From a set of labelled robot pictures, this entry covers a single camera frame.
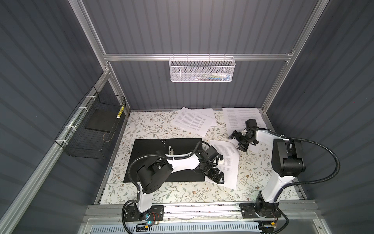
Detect printed paper sheet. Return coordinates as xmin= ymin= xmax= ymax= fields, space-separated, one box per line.
xmin=222 ymin=108 xmax=266 ymax=139
xmin=209 ymin=140 xmax=240 ymax=190
xmin=195 ymin=108 xmax=217 ymax=127
xmin=171 ymin=107 xmax=213 ymax=137

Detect black file folder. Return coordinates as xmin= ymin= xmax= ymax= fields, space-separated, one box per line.
xmin=123 ymin=138 xmax=206 ymax=183

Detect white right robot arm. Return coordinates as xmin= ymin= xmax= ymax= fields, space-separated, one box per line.
xmin=228 ymin=128 xmax=306 ymax=204

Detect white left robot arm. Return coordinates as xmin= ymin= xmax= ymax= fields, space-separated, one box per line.
xmin=132 ymin=154 xmax=225 ymax=214

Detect metal folder clip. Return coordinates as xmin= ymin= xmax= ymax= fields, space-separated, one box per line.
xmin=168 ymin=146 xmax=174 ymax=157

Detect pens in white basket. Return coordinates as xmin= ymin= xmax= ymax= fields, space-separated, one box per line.
xmin=191 ymin=73 xmax=232 ymax=82

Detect yellow marker pen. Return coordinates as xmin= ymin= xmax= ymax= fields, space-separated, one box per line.
xmin=116 ymin=105 xmax=125 ymax=119

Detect black pad in basket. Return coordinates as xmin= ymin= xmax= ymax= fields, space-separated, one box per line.
xmin=85 ymin=109 xmax=119 ymax=133

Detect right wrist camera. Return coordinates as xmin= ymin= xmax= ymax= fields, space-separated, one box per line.
xmin=245 ymin=120 xmax=259 ymax=132

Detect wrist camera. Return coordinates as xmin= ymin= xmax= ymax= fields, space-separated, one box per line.
xmin=201 ymin=146 xmax=224 ymax=166
xmin=245 ymin=120 xmax=259 ymax=132

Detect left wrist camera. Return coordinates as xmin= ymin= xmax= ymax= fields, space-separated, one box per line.
xmin=201 ymin=146 xmax=224 ymax=166

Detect white slotted cable duct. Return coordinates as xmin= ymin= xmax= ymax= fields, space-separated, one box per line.
xmin=89 ymin=222 xmax=262 ymax=234

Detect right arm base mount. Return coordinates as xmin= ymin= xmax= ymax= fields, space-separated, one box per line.
xmin=239 ymin=202 xmax=281 ymax=218

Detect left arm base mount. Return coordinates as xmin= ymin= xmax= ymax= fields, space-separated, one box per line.
xmin=124 ymin=205 xmax=165 ymax=222

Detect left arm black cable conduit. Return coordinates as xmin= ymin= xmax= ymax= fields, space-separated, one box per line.
xmin=121 ymin=141 xmax=211 ymax=234

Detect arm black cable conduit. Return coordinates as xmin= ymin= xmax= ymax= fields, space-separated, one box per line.
xmin=121 ymin=141 xmax=211 ymax=234
xmin=271 ymin=136 xmax=341 ymax=234

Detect white wire mesh basket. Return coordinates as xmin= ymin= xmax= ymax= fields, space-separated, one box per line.
xmin=168 ymin=56 xmax=236 ymax=82

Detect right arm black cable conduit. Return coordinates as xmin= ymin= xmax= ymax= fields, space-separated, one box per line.
xmin=271 ymin=136 xmax=341 ymax=234

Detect aluminium front rail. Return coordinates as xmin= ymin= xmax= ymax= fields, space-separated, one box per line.
xmin=82 ymin=200 xmax=322 ymax=224

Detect black wire mesh basket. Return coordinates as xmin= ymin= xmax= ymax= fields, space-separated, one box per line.
xmin=55 ymin=87 xmax=126 ymax=160

